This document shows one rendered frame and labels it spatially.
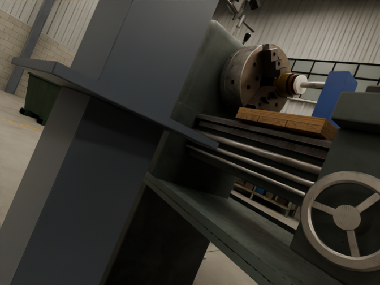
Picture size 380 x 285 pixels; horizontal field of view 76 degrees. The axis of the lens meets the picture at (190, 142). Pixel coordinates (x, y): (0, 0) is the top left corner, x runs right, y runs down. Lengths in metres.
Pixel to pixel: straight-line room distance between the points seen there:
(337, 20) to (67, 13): 9.33
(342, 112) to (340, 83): 0.36
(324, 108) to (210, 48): 0.51
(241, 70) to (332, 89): 0.32
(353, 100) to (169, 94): 0.38
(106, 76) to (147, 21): 0.15
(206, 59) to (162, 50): 0.50
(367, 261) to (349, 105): 0.26
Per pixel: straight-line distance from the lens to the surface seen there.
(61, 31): 11.21
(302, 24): 9.90
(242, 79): 0.99
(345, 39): 9.16
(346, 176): 0.50
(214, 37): 1.11
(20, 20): 10.79
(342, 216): 0.49
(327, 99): 0.88
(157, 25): 0.59
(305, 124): 0.70
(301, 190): 0.70
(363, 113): 0.52
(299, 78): 0.99
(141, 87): 0.57
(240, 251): 0.58
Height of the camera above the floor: 0.71
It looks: 1 degrees up
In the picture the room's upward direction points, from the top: 23 degrees clockwise
